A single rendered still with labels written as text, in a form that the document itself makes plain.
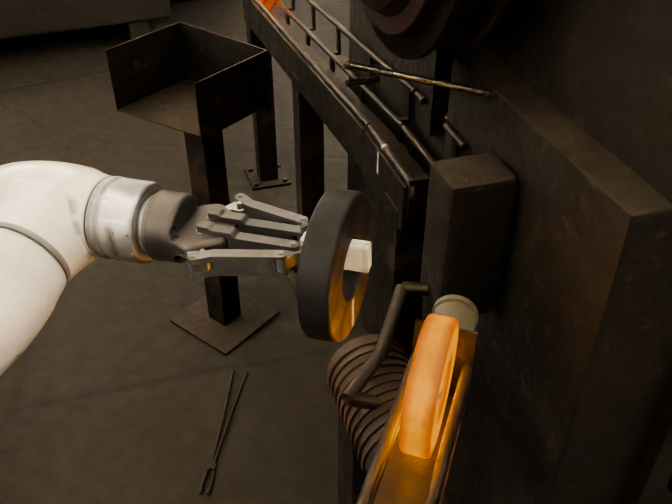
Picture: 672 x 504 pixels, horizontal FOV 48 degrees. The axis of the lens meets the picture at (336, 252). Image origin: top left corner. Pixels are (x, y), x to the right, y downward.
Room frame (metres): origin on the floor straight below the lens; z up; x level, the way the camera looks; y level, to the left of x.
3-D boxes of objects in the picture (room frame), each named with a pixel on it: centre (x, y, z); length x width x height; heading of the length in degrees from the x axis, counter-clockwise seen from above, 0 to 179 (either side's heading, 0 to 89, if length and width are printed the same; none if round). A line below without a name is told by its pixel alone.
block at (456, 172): (0.86, -0.19, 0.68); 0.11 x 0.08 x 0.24; 107
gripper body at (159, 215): (0.64, 0.15, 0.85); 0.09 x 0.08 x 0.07; 72
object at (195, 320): (1.46, 0.30, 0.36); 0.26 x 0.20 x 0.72; 52
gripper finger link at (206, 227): (0.61, 0.09, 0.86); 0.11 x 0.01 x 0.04; 71
